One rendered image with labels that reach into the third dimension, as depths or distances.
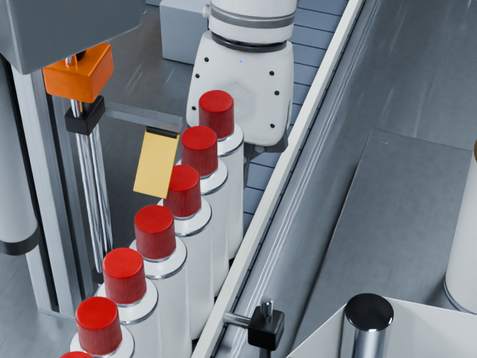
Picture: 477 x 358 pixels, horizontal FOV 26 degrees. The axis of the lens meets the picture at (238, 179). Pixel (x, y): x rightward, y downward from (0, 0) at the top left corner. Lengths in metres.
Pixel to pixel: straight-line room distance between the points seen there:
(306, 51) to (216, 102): 0.41
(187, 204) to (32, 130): 0.15
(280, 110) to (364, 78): 0.39
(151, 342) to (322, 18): 0.66
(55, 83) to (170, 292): 0.20
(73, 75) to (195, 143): 0.15
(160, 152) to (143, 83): 0.51
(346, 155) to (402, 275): 0.24
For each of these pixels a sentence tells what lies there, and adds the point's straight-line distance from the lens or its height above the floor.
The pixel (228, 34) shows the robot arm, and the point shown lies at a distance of 0.99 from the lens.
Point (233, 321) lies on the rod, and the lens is 1.00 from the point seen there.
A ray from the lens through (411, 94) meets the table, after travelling 1.37.
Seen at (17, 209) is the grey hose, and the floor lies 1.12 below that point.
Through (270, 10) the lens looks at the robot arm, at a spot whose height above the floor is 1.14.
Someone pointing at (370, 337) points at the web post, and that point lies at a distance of 0.81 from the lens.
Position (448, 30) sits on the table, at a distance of 1.49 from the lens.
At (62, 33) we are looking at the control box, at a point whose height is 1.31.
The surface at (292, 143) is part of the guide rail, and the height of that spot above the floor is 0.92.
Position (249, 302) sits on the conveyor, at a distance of 1.06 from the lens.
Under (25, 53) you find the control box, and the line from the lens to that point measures 0.67.
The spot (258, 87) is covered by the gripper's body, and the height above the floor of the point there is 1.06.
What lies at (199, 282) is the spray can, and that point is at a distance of 0.96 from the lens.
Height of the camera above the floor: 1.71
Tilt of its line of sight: 45 degrees down
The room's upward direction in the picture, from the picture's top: straight up
